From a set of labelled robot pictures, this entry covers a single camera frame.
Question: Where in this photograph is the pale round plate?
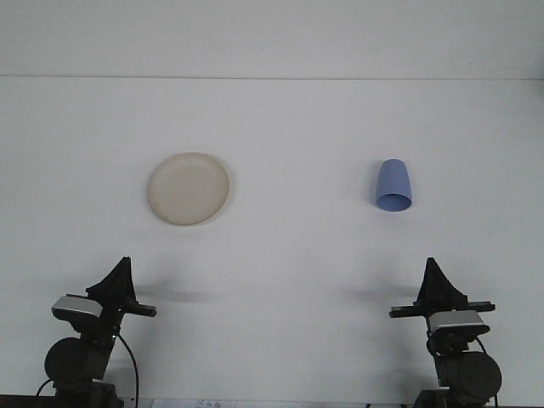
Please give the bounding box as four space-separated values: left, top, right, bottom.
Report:
146 151 236 228

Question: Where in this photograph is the long black arm cable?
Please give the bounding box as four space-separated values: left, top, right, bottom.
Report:
115 333 140 404

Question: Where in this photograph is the pale blue cup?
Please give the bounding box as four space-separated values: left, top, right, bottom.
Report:
375 158 412 213

